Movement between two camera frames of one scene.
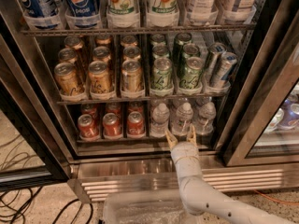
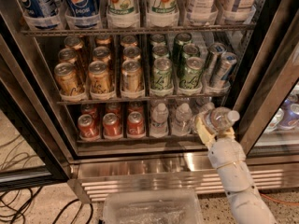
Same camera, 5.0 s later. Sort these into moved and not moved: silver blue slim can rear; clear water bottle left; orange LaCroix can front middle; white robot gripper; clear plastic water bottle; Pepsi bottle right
Moved: clear plastic water bottle; white robot gripper
Not moved: Pepsi bottle right; orange LaCroix can front middle; silver blue slim can rear; clear water bottle left
